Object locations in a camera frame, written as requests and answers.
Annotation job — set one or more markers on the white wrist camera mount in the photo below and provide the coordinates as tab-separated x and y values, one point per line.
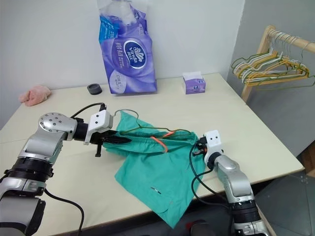
99	121
214	141

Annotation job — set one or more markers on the small purple tissue box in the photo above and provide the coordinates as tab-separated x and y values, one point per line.
195	84

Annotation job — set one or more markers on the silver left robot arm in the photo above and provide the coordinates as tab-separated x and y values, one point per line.
41	147

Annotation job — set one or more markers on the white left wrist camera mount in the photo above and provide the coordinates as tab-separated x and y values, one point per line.
99	121

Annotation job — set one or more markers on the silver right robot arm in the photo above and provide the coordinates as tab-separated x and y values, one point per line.
233	177

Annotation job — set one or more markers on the teal green shorts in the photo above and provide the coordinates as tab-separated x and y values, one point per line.
157	172

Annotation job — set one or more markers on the small red object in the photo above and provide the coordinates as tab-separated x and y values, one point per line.
189	226

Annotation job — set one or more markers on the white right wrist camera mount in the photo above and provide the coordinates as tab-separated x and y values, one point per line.
214	141

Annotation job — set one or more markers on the wooden clothes rack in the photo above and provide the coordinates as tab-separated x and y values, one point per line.
256	71

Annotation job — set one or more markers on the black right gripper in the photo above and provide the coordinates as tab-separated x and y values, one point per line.
202	146

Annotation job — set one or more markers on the pink cloth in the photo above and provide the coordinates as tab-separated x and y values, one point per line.
35	96

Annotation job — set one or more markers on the purple tissue multipack bag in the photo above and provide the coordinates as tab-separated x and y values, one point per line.
128	61

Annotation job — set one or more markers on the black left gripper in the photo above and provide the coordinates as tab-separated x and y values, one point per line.
99	138

